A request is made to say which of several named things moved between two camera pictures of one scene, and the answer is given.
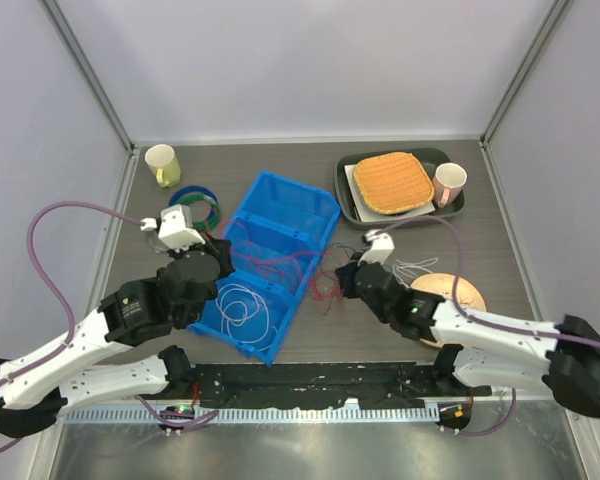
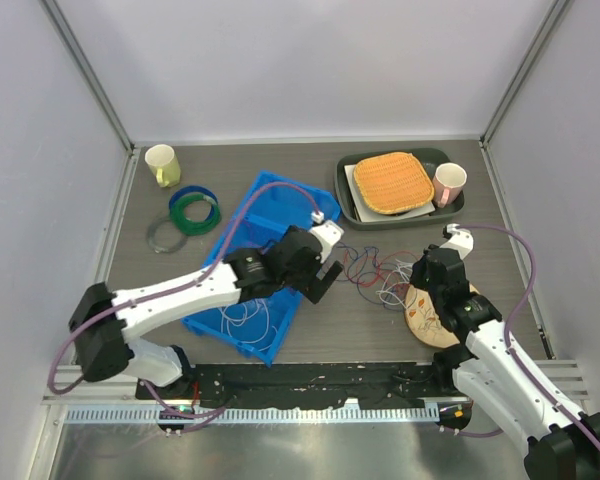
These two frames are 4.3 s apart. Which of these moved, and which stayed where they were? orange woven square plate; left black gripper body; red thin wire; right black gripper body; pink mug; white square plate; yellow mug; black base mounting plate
Moved: red thin wire; right black gripper body; left black gripper body
Stayed: white square plate; orange woven square plate; pink mug; yellow mug; black base mounting plate
